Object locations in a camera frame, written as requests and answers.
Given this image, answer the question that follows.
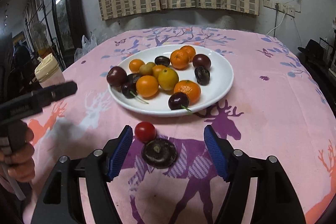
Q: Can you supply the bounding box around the red cherry tomato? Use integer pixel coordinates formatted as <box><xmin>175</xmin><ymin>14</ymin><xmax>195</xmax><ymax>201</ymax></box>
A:
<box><xmin>134</xmin><ymin>122</ymin><xmax>157</xmax><ymax>143</ymax></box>

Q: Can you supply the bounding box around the dark cherry with stem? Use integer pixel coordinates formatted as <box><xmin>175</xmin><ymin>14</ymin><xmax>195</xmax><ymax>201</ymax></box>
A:
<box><xmin>121</xmin><ymin>82</ymin><xmax>148</xmax><ymax>104</ymax></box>

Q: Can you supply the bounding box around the large dark red plum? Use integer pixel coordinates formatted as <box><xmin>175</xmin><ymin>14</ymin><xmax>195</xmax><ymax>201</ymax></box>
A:
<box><xmin>106</xmin><ymin>66</ymin><xmax>127</xmax><ymax>87</ymax></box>

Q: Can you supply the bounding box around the orange mandarin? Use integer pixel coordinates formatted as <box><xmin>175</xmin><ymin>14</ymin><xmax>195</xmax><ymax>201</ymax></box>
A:
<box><xmin>180</xmin><ymin>45</ymin><xmax>196</xmax><ymax>63</ymax></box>
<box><xmin>173</xmin><ymin>80</ymin><xmax>202</xmax><ymax>105</ymax></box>
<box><xmin>170</xmin><ymin>50</ymin><xmax>190</xmax><ymax>70</ymax></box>

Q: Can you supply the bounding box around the dark dried fruit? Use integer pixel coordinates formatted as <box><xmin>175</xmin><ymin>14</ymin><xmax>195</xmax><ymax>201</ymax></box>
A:
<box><xmin>194</xmin><ymin>66</ymin><xmax>210</xmax><ymax>85</ymax></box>

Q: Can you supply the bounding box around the small yellow fruit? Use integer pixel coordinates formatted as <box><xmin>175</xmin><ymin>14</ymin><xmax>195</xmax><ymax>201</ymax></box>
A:
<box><xmin>139</xmin><ymin>62</ymin><xmax>155</xmax><ymax>76</ymax></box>

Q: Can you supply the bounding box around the small orange kumquat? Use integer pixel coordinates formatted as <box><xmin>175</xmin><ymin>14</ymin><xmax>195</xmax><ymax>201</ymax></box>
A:
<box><xmin>129</xmin><ymin>59</ymin><xmax>145</xmax><ymax>73</ymax></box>

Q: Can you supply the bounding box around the yellow-green citrus fruit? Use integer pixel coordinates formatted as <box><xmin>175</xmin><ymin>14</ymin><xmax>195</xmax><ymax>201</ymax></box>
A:
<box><xmin>158</xmin><ymin>68</ymin><xmax>179</xmax><ymax>91</ymax></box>

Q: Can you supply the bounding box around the left hand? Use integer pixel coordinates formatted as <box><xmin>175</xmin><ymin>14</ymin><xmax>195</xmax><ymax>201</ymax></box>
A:
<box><xmin>1</xmin><ymin>126</ymin><xmax>35</xmax><ymax>183</ymax></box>

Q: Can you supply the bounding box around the dark purple water chestnut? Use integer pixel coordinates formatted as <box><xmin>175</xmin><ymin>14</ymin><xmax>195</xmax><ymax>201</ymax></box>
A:
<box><xmin>141</xmin><ymin>138</ymin><xmax>178</xmax><ymax>169</ymax></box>

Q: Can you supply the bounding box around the cream lidded plastic jar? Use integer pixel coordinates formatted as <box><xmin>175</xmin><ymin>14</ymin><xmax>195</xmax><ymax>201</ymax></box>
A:
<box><xmin>35</xmin><ymin>53</ymin><xmax>65</xmax><ymax>88</ymax></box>

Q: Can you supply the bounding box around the orange kumquat in plate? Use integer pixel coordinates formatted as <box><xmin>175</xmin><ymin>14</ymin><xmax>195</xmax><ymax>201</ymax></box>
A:
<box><xmin>136</xmin><ymin>75</ymin><xmax>159</xmax><ymax>98</ymax></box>

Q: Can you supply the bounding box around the white oval plate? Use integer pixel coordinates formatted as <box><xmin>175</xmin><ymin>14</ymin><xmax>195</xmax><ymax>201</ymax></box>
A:
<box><xmin>108</xmin><ymin>44</ymin><xmax>234</xmax><ymax>117</ymax></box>

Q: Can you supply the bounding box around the orange kumquat behind plum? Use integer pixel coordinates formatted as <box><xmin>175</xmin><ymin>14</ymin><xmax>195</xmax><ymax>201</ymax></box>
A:
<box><xmin>152</xmin><ymin>65</ymin><xmax>167</xmax><ymax>79</ymax></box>

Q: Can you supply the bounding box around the white plastic bag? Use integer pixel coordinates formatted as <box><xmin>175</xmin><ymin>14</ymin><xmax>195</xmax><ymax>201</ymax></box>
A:
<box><xmin>74</xmin><ymin>34</ymin><xmax>97</xmax><ymax>62</ymax></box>

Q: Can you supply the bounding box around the dark wooden framed cabinet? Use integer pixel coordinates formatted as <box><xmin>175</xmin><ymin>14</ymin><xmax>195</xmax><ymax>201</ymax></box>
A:
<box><xmin>51</xmin><ymin>0</ymin><xmax>87</xmax><ymax>67</ymax></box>

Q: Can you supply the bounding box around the orange mandarin in plate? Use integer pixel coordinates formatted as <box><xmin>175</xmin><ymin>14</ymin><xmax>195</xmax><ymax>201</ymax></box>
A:
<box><xmin>180</xmin><ymin>45</ymin><xmax>196</xmax><ymax>63</ymax></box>

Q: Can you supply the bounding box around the black hat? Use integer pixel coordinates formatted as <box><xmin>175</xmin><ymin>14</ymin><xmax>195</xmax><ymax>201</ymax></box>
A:
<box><xmin>298</xmin><ymin>39</ymin><xmax>324</xmax><ymax>63</ymax></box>

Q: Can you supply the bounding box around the white power cable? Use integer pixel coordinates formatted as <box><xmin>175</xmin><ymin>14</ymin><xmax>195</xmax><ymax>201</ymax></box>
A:
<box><xmin>266</xmin><ymin>4</ymin><xmax>287</xmax><ymax>37</ymax></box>

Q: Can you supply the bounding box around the wall power strip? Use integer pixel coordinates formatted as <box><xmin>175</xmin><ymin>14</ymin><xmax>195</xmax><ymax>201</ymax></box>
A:
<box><xmin>262</xmin><ymin>0</ymin><xmax>296</xmax><ymax>18</ymax></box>

